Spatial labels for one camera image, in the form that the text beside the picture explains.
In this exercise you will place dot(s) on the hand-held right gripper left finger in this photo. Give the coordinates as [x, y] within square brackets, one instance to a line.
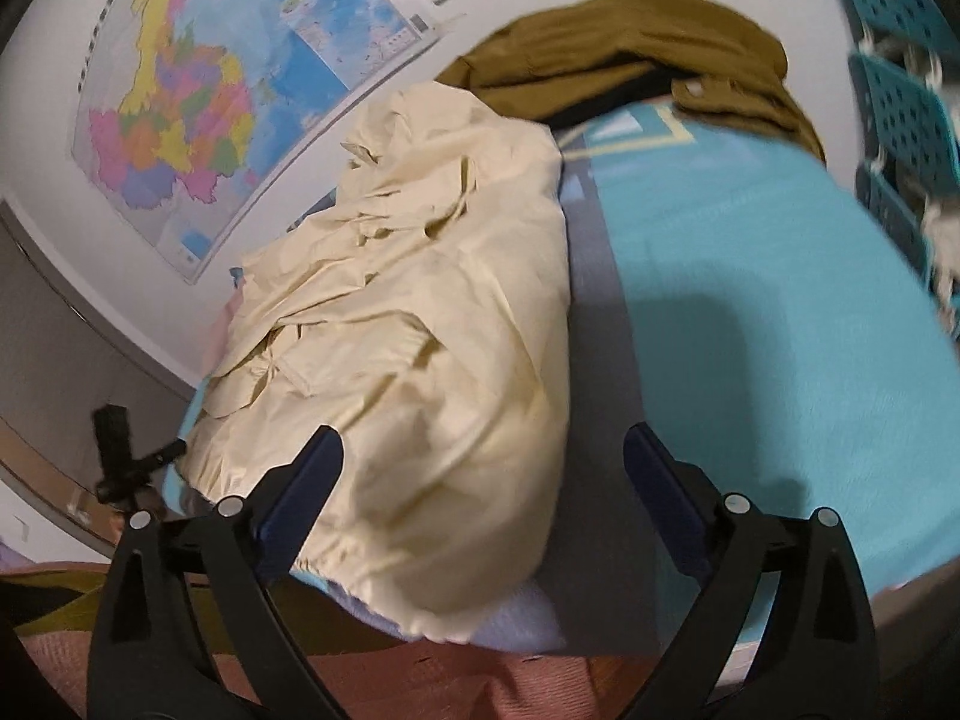
[296, 499]

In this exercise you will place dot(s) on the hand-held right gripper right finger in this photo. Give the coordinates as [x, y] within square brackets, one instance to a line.
[667, 495]

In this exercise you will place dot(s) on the cream jacket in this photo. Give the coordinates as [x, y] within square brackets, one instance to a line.
[412, 390]

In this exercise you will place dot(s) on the olive brown jacket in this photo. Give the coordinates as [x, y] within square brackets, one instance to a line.
[600, 37]

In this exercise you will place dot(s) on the grey brown wooden door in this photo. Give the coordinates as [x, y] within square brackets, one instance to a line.
[60, 352]

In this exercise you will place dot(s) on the pink garment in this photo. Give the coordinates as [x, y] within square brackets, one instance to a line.
[225, 330]

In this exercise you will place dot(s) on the teal grey printed bed sheet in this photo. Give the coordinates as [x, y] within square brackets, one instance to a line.
[750, 315]

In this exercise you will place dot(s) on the person's pink knit sweater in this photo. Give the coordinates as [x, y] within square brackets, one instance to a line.
[450, 682]

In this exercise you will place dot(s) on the black garment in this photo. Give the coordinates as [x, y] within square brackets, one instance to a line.
[600, 101]

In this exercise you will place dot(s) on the colourful wall map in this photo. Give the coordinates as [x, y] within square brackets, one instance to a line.
[210, 90]

